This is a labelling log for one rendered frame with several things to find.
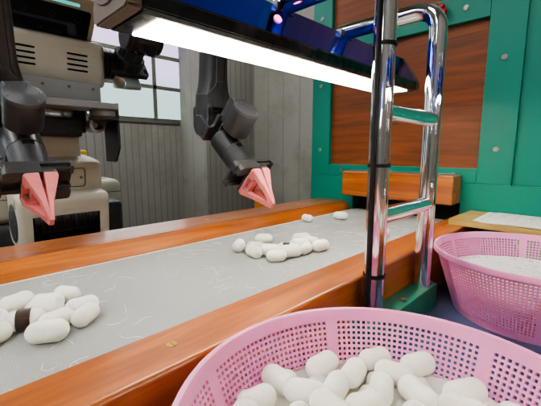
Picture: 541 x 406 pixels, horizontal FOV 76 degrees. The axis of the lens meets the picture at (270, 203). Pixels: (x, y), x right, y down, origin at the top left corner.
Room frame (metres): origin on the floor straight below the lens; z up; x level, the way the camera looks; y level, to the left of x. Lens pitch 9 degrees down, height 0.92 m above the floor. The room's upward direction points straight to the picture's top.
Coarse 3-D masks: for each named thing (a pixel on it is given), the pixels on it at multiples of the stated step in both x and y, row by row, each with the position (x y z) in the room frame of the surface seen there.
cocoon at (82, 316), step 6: (84, 306) 0.34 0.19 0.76; (90, 306) 0.34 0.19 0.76; (96, 306) 0.34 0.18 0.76; (78, 312) 0.33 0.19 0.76; (84, 312) 0.33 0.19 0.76; (90, 312) 0.33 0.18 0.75; (96, 312) 0.34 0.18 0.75; (72, 318) 0.32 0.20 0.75; (78, 318) 0.32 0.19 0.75; (84, 318) 0.32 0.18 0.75; (90, 318) 0.33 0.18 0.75; (72, 324) 0.32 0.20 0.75; (78, 324) 0.32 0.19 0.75; (84, 324) 0.32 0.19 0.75
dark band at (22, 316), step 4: (28, 308) 0.33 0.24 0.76; (16, 312) 0.32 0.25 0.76; (20, 312) 0.32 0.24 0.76; (24, 312) 0.32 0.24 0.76; (28, 312) 0.32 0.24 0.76; (16, 316) 0.32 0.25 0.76; (20, 316) 0.32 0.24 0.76; (24, 316) 0.32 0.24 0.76; (28, 316) 0.32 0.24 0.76; (16, 320) 0.31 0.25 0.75; (20, 320) 0.32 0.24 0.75; (24, 320) 0.32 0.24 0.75; (28, 320) 0.32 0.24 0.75; (16, 324) 0.31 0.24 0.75; (20, 324) 0.31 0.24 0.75; (24, 324) 0.32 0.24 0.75; (28, 324) 0.32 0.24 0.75; (16, 328) 0.31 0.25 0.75; (20, 328) 0.32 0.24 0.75; (24, 328) 0.32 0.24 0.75
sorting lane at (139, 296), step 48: (288, 240) 0.67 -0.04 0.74; (336, 240) 0.67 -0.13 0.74; (0, 288) 0.43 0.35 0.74; (48, 288) 0.43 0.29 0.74; (96, 288) 0.43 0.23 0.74; (144, 288) 0.43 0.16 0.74; (192, 288) 0.43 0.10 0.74; (240, 288) 0.43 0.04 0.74; (96, 336) 0.31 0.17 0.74; (144, 336) 0.31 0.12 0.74; (0, 384) 0.24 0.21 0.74
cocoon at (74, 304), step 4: (84, 296) 0.36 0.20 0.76; (88, 296) 0.36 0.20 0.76; (92, 296) 0.36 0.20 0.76; (96, 296) 0.37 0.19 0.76; (68, 300) 0.35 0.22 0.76; (72, 300) 0.35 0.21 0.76; (76, 300) 0.35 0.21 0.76; (80, 300) 0.35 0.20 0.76; (84, 300) 0.35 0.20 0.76; (88, 300) 0.36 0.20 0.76; (92, 300) 0.36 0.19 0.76; (96, 300) 0.36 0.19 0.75; (68, 304) 0.35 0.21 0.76; (72, 304) 0.35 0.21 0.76; (76, 304) 0.35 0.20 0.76; (80, 304) 0.35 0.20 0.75; (72, 308) 0.34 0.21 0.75; (76, 308) 0.35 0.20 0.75
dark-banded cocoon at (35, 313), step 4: (32, 308) 0.33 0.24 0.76; (36, 308) 0.33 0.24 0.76; (12, 312) 0.32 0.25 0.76; (32, 312) 0.32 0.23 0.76; (36, 312) 0.32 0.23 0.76; (40, 312) 0.33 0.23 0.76; (44, 312) 0.33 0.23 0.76; (8, 316) 0.32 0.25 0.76; (12, 316) 0.32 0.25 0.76; (32, 316) 0.32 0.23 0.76; (36, 316) 0.32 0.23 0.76; (40, 316) 0.32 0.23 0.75; (4, 320) 0.31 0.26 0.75; (8, 320) 0.31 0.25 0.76; (12, 320) 0.31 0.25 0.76; (32, 320) 0.32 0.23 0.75; (36, 320) 0.32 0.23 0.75; (12, 324) 0.31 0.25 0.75
